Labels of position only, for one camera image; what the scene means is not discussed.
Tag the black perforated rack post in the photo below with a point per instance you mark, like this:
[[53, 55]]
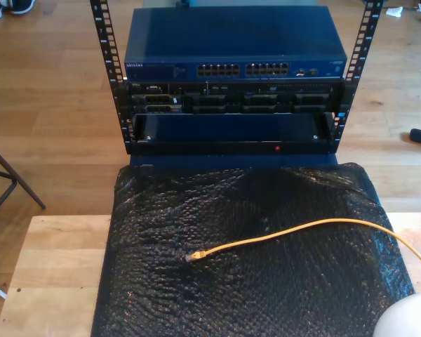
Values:
[[121, 105], [344, 102]]

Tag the blue rack shelf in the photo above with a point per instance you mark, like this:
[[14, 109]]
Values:
[[231, 128]]

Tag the black rack server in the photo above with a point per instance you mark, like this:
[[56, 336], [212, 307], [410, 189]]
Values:
[[231, 102]]

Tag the black metal stool frame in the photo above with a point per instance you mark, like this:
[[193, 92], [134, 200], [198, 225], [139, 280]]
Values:
[[21, 180]]

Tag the blue network switch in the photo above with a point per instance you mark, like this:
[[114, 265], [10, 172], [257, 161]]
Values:
[[231, 35]]

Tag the dark shoe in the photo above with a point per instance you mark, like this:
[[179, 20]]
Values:
[[22, 6]]

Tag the black bubble mat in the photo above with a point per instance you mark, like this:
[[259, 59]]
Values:
[[266, 281]]

